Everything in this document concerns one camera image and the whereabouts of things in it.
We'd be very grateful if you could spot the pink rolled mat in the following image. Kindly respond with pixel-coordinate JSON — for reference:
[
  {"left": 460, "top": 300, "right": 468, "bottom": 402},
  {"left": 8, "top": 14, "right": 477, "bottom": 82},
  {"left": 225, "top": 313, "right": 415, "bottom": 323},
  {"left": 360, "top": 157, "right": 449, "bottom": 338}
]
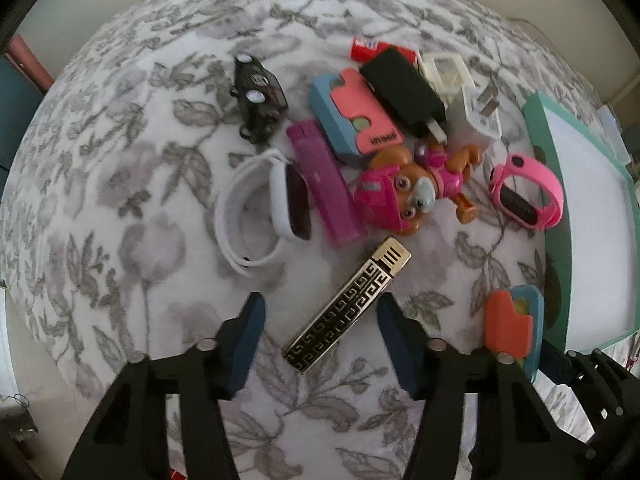
[{"left": 6, "top": 35, "right": 54, "bottom": 93}]

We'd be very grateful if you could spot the purple lighter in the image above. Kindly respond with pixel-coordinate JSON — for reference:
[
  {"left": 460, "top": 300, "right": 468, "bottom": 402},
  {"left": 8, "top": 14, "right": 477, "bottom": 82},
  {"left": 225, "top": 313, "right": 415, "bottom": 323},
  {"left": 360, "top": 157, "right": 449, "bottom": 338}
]
[{"left": 286, "top": 120, "right": 367, "bottom": 247}]

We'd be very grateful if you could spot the white power strip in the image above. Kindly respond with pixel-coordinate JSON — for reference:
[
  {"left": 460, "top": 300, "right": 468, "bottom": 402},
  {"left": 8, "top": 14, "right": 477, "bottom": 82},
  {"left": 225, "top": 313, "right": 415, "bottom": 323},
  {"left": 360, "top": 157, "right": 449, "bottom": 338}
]
[{"left": 597, "top": 105, "right": 631, "bottom": 166}]

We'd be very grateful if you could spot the white charger plug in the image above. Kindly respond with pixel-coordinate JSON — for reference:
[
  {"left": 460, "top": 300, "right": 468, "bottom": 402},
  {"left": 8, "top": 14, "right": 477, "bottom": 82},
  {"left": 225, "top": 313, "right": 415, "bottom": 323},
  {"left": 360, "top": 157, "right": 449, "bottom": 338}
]
[{"left": 446, "top": 82, "right": 502, "bottom": 154}]

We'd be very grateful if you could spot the orange blue puzzle case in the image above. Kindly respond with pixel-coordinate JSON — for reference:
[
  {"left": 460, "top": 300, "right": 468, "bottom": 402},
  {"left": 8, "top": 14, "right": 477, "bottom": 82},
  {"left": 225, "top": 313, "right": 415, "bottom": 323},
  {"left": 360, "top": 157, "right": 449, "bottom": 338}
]
[{"left": 484, "top": 285, "right": 544, "bottom": 382}]

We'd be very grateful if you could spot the black charger plug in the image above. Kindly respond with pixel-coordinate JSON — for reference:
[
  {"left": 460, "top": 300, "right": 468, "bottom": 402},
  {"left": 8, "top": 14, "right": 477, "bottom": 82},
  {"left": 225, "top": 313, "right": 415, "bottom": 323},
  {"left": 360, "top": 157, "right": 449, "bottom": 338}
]
[{"left": 359, "top": 47, "right": 447, "bottom": 144}]

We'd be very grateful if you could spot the black gold patterned lighter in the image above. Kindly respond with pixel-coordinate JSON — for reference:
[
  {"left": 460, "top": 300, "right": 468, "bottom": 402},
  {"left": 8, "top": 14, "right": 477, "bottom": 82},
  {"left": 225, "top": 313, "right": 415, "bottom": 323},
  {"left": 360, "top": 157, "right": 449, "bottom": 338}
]
[{"left": 282, "top": 236, "right": 412, "bottom": 374}]

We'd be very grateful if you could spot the pink blue puzzle case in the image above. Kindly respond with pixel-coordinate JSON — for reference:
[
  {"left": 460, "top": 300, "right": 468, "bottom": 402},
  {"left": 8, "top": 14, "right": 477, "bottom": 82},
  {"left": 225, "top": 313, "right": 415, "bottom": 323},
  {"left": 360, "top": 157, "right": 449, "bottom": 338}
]
[{"left": 309, "top": 68, "right": 404, "bottom": 168}]

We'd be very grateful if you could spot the dark cabinet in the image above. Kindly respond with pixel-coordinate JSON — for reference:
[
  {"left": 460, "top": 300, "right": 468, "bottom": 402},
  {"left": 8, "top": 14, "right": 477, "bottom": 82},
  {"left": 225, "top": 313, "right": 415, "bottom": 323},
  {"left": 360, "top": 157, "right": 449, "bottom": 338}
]
[{"left": 0, "top": 56, "right": 43, "bottom": 170}]

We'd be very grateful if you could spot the white smart watch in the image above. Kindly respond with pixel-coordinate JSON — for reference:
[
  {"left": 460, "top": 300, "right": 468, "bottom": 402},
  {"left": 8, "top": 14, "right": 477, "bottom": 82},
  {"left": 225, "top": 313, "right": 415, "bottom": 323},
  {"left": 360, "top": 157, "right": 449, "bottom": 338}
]
[{"left": 214, "top": 148, "right": 311, "bottom": 278}]

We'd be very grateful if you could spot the teal white tray box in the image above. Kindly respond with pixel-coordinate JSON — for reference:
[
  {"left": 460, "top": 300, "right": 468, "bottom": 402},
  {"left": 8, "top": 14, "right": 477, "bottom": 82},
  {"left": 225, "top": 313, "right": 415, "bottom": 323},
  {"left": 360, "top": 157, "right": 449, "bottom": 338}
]
[{"left": 522, "top": 92, "right": 639, "bottom": 352}]

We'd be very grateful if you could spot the cream plastic frame piece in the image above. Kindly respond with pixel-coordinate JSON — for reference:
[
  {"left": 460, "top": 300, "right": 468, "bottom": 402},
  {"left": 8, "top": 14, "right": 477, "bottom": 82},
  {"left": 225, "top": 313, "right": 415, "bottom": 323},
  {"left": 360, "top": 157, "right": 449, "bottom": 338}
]
[{"left": 418, "top": 52, "right": 475, "bottom": 106}]

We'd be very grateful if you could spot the red small bottle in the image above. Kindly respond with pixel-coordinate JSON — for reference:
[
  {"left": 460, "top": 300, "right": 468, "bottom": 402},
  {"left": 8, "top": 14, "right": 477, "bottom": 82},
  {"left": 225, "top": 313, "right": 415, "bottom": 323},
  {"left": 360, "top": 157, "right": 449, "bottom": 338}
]
[{"left": 349, "top": 37, "right": 419, "bottom": 65}]

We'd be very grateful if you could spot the pink dog toy figure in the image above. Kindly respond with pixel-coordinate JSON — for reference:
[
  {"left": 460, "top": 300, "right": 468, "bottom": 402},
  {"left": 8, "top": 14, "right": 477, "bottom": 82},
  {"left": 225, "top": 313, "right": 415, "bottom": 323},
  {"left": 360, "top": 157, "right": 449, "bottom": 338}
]
[{"left": 354, "top": 140, "right": 483, "bottom": 236}]

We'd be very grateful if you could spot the floral grey white blanket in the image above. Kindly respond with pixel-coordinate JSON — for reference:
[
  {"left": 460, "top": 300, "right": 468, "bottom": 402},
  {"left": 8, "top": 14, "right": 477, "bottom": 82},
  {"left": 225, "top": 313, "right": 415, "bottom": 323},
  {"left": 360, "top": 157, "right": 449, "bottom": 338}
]
[{"left": 1, "top": 0, "right": 603, "bottom": 479}]

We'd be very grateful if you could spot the black toy car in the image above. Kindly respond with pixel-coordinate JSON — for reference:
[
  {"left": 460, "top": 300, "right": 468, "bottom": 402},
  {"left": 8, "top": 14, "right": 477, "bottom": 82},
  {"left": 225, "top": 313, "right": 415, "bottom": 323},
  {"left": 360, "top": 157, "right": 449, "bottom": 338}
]
[{"left": 229, "top": 52, "right": 288, "bottom": 145}]

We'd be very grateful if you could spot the pink smart watch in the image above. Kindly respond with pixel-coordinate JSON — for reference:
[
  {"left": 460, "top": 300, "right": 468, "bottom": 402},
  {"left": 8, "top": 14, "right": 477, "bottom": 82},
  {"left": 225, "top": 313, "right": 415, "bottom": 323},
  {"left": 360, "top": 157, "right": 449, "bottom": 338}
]
[{"left": 489, "top": 153, "right": 564, "bottom": 231}]

